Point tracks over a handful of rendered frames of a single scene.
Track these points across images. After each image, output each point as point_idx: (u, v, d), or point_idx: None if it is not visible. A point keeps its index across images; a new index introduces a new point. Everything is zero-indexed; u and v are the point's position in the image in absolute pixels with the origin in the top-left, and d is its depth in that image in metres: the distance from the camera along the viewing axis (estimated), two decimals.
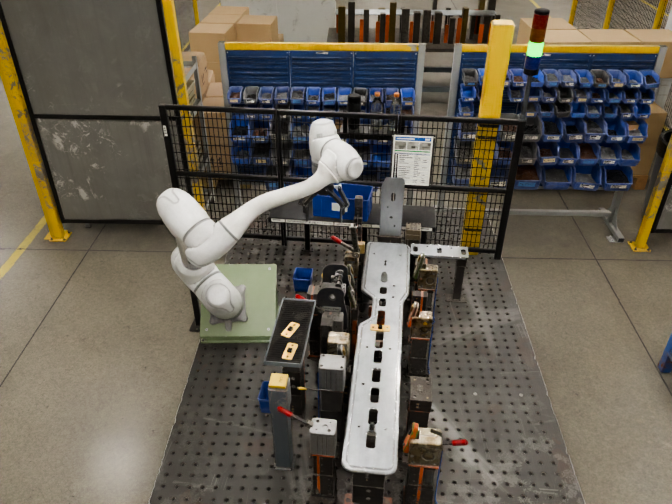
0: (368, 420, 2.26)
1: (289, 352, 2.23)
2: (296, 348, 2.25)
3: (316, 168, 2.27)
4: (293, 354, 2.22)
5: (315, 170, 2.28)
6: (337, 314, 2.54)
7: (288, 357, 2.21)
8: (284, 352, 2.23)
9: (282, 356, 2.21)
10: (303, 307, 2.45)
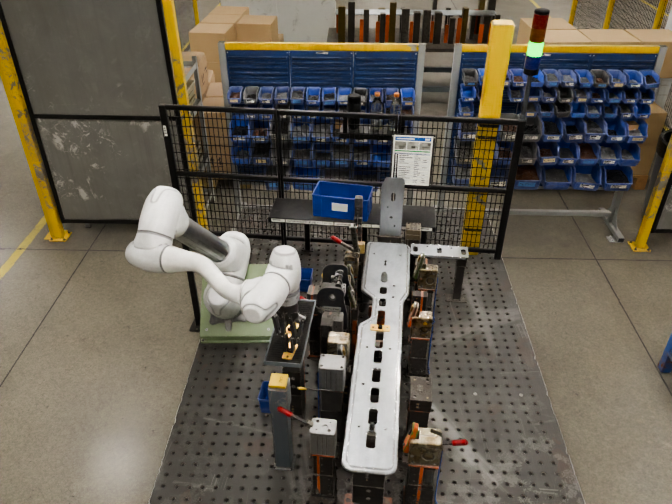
0: (368, 420, 2.26)
1: (289, 352, 2.23)
2: (296, 348, 2.25)
3: None
4: (293, 354, 2.22)
5: None
6: (337, 314, 2.54)
7: (288, 357, 2.21)
8: (284, 352, 2.23)
9: (282, 356, 2.21)
10: (303, 307, 2.45)
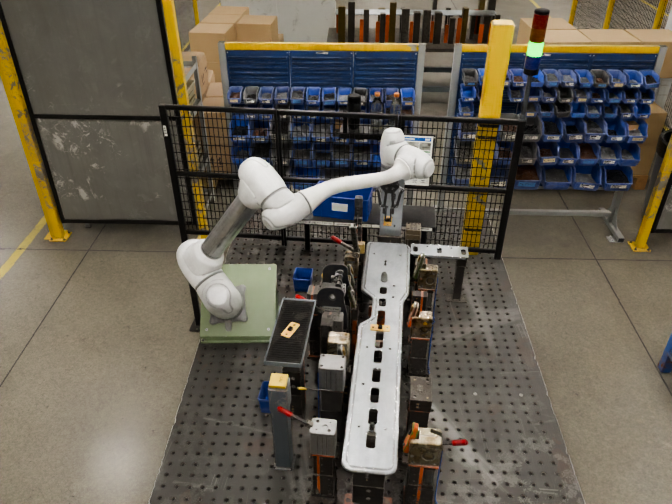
0: (368, 420, 2.26)
1: (387, 221, 2.82)
2: (392, 219, 2.84)
3: (385, 170, 2.64)
4: (391, 222, 2.81)
5: (384, 172, 2.64)
6: (337, 314, 2.54)
7: (388, 224, 2.80)
8: (384, 221, 2.82)
9: (383, 224, 2.80)
10: (303, 307, 2.45)
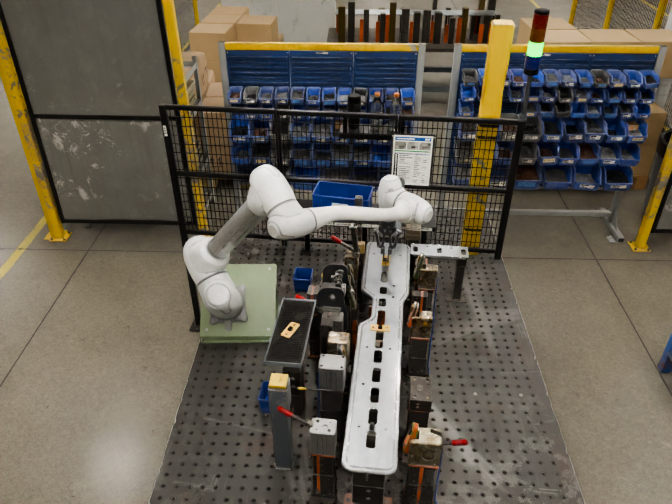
0: (368, 420, 2.26)
1: (385, 261, 2.94)
2: (389, 258, 2.97)
3: None
4: (389, 262, 2.94)
5: None
6: (337, 314, 2.54)
7: (386, 264, 2.92)
8: (382, 261, 2.94)
9: (381, 264, 2.92)
10: (303, 307, 2.45)
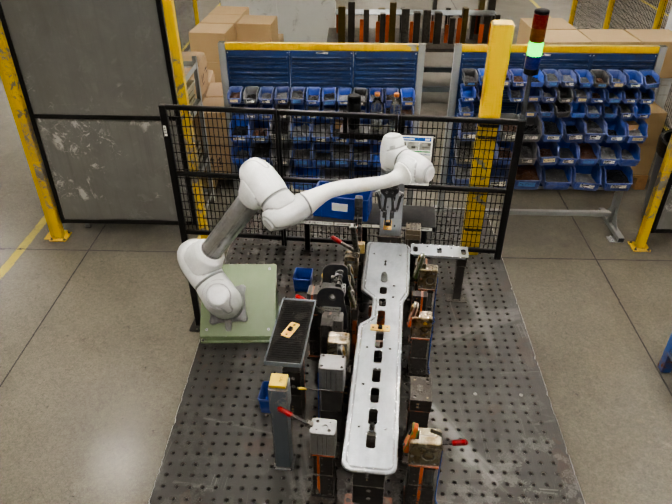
0: (368, 420, 2.26)
1: (387, 225, 2.83)
2: (391, 223, 2.86)
3: (385, 174, 2.65)
4: (391, 226, 2.83)
5: None
6: (337, 314, 2.54)
7: (388, 228, 2.81)
8: (383, 225, 2.83)
9: (383, 228, 2.81)
10: (303, 307, 2.45)
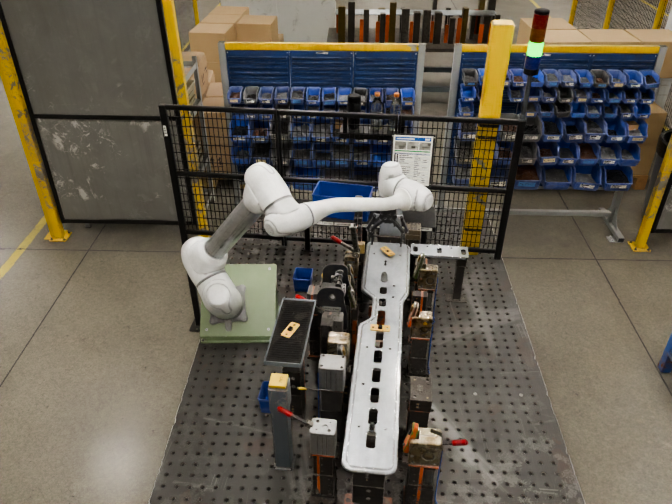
0: (368, 420, 2.26)
1: (386, 250, 3.05)
2: (393, 252, 3.04)
3: None
4: (388, 249, 3.06)
5: None
6: (337, 314, 2.54)
7: (384, 247, 3.07)
8: (383, 251, 3.05)
9: (380, 249, 3.06)
10: (303, 307, 2.45)
